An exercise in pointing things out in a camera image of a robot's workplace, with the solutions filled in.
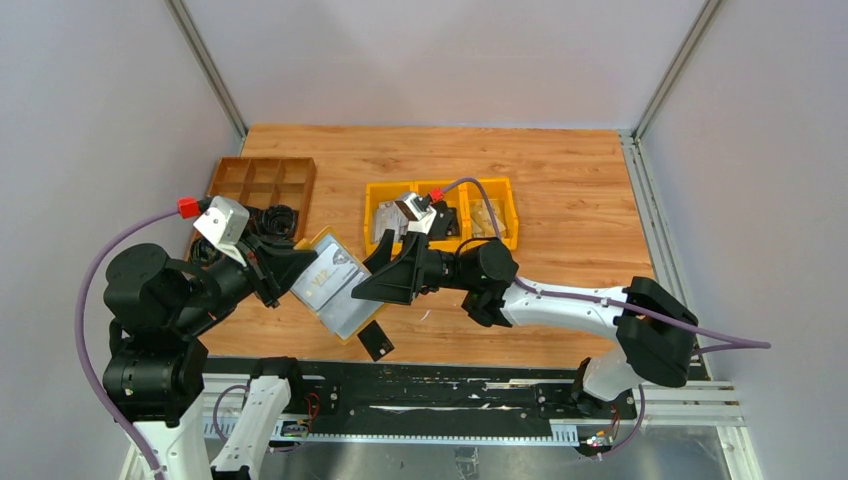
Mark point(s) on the wooden compartment tray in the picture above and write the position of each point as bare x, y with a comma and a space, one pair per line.
277, 191

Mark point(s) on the tan cards pile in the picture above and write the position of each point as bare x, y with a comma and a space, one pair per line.
481, 221

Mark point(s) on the yellow leather card holder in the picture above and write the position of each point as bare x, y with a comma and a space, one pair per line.
325, 286

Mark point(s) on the black card holders pile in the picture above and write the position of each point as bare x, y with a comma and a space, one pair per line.
446, 224

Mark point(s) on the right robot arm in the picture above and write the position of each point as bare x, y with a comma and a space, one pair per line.
652, 331

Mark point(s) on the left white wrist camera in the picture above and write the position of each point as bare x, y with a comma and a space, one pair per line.
222, 225

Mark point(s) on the grey cards pile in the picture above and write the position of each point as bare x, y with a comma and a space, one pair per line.
387, 217

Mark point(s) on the right yellow bin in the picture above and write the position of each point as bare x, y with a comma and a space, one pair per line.
492, 189

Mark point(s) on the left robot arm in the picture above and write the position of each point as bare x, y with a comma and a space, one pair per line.
161, 306

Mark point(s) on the grey credit card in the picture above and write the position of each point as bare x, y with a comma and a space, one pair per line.
375, 341

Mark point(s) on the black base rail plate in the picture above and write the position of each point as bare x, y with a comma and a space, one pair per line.
441, 401

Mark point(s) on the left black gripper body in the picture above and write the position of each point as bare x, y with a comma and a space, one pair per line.
263, 273

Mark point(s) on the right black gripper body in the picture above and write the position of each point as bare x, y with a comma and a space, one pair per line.
421, 266

